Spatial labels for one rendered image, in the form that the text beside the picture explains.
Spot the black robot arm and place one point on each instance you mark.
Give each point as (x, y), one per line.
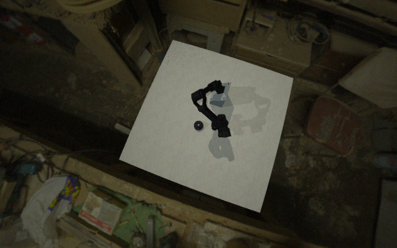
(218, 123)

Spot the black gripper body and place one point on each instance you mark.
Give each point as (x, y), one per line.
(220, 134)

